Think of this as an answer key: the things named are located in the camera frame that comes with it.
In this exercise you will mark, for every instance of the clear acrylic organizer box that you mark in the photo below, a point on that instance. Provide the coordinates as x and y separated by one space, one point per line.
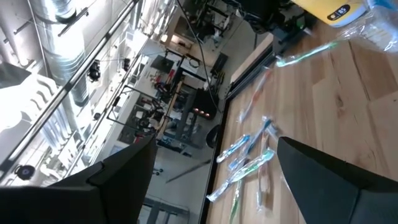
384 31

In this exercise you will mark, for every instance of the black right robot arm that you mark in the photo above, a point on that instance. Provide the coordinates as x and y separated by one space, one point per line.
270 15

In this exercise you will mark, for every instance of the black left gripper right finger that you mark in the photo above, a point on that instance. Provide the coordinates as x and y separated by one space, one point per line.
342 193

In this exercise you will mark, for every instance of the orange toothbrush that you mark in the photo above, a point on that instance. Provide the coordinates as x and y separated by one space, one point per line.
255 96
262 186

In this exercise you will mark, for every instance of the silver ceiling rail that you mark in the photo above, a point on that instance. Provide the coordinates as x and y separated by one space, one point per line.
62 90

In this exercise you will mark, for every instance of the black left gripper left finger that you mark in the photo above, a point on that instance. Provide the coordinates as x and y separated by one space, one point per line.
93 193

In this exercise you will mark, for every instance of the silver ventilation duct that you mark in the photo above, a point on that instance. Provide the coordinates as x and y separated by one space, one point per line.
62 46

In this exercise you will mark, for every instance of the black aluminium table frame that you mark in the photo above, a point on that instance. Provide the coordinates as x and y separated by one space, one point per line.
245 82

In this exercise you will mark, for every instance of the wrapped blue toothbrush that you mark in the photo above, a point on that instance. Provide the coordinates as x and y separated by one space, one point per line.
233 148
274 131
255 137

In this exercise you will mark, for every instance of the yellow white wipes canister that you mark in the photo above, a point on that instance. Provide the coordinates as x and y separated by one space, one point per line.
329 11

